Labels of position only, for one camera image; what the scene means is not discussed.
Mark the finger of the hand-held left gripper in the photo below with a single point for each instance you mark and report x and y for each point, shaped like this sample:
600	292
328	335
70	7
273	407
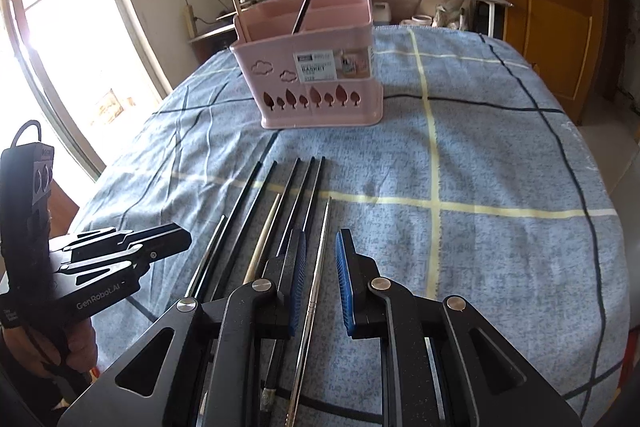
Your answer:
137	262
165	239

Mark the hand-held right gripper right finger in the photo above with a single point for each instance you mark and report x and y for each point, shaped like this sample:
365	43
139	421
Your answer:
345	277

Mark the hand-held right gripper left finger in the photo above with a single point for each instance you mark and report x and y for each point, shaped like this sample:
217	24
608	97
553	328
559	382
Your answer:
298	267

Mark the long metal chopstick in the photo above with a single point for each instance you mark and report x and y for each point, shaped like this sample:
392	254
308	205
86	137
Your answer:
314	287

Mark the short metal chopstick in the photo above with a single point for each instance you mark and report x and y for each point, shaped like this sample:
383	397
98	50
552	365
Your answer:
209	252

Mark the pink plastic chopstick basket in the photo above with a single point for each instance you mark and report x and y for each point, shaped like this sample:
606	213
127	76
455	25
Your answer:
250	82

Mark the person's left forearm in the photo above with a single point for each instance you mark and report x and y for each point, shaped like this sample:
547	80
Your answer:
20	372

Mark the person's left hand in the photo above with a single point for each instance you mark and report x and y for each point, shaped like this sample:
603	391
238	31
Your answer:
80	347

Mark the blue checked bedsheet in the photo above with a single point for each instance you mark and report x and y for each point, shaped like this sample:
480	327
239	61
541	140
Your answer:
475	157

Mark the small stove stand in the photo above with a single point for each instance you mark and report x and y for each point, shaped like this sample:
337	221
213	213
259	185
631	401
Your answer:
210	34

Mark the white framed window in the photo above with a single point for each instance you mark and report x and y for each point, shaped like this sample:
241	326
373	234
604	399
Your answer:
125	7

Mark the white plastic jug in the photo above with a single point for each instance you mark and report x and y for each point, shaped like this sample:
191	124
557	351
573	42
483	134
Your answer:
382	14

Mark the white bowl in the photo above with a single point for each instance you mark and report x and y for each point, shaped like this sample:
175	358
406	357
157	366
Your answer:
422	21

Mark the crumpled plastic bag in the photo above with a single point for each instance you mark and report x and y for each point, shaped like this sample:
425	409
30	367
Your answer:
450	18

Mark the wooden door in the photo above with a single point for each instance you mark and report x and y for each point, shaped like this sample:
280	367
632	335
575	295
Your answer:
550	32

